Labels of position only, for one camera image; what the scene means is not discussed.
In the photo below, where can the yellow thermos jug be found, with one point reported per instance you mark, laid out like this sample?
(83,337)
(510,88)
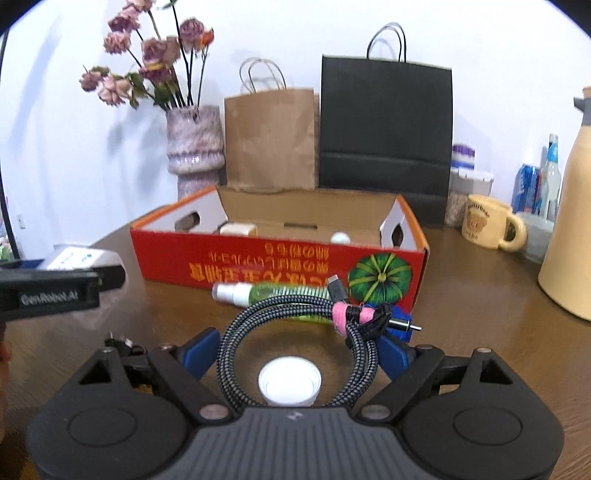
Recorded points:
(568,230)

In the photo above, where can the black paper bag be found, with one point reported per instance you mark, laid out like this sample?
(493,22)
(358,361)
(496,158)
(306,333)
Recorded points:
(383,124)

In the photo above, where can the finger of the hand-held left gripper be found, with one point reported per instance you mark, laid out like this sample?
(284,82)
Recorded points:
(108,277)

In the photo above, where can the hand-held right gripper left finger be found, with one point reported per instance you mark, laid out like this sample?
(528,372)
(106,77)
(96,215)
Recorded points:
(201,353)

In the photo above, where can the red cardboard box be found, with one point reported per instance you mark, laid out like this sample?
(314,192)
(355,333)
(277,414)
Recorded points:
(277,267)

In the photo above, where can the clear bottle with blue cap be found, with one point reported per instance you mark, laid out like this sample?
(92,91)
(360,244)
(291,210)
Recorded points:
(551,180)

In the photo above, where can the mottled pink ceramic vase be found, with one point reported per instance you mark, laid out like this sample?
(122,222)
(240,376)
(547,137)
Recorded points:
(194,147)

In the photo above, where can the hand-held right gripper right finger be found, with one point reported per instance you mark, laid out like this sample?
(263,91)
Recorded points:
(395,357)

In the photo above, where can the white charger adapter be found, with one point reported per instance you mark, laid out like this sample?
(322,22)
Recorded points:
(238,229)

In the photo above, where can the glass bowl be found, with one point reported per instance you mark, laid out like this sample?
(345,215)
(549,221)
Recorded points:
(535,235)

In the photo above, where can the white screw cap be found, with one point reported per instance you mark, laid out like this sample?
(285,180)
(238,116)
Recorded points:
(288,381)

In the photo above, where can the green liquid bottle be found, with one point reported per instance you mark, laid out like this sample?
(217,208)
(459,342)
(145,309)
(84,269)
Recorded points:
(272,291)

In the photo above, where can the white spray bottle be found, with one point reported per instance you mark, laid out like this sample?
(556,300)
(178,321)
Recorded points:
(340,237)

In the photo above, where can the yellow bear mug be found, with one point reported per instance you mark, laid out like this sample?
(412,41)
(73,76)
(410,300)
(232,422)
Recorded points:
(482,221)

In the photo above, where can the dried pink rose bouquet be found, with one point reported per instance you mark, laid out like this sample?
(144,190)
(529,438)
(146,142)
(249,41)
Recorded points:
(154,48)

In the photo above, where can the person's left hand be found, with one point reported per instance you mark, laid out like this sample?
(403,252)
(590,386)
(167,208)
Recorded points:
(2,364)

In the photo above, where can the brown paper bag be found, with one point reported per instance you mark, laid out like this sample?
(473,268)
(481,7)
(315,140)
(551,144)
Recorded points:
(272,138)

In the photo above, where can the blue drink can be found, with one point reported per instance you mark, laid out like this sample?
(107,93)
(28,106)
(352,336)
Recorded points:
(525,187)

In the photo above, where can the clear food container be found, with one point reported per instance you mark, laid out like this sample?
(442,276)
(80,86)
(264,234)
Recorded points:
(466,180)

